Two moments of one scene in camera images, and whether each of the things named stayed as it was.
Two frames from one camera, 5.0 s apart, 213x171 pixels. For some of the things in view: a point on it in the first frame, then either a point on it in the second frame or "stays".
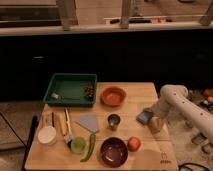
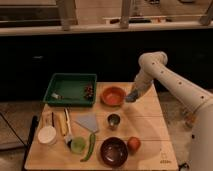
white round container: (46, 135) stays
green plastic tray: (71, 89) stays
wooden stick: (68, 134) stays
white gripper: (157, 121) -> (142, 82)
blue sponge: (144, 117) -> (131, 97)
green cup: (78, 145) stays
